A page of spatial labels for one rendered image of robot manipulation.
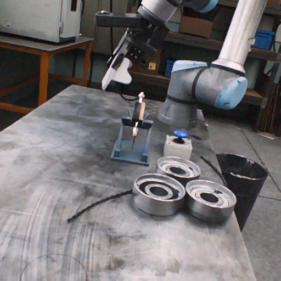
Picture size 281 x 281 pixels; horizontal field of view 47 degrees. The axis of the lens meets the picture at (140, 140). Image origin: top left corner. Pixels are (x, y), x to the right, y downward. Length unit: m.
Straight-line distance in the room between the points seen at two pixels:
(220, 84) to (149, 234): 0.63
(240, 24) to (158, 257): 0.80
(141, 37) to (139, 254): 0.50
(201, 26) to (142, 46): 3.33
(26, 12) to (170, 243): 2.54
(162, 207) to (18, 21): 2.50
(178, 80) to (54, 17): 1.83
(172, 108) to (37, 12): 1.93
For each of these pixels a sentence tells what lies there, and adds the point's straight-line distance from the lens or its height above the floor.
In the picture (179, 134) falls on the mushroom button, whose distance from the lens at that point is 0.88.
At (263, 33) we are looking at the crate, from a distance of 4.27.
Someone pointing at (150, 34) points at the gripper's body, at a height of 1.11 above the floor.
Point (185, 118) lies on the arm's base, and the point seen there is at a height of 0.84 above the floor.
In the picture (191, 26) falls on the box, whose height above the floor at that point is 1.11.
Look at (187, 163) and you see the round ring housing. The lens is 0.81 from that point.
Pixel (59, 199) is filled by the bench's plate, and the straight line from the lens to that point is 0.65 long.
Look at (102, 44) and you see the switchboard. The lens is 4.49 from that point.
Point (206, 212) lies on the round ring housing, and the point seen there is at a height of 0.82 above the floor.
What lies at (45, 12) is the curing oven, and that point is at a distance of 2.86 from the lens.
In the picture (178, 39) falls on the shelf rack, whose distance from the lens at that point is 4.04.
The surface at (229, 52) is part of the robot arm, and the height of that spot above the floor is 1.09.
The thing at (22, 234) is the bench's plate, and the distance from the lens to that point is 0.57.
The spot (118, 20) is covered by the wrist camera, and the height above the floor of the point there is 1.13.
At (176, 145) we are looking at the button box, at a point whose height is 0.84.
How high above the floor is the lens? 1.16
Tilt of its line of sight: 21 degrees down
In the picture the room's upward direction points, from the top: 11 degrees clockwise
